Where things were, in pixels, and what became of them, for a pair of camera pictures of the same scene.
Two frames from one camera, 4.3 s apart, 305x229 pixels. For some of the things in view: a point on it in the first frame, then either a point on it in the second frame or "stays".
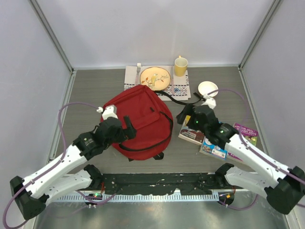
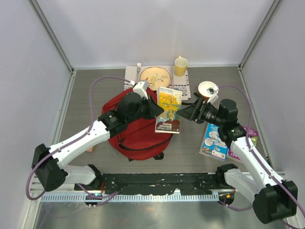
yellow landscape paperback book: x=189 y=134 to x=168 y=121
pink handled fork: x=138 y=68 stays
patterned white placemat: x=178 y=88 stays
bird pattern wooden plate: x=156 y=78 stays
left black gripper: x=130 y=133 to x=154 y=109
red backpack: x=151 y=117 stays
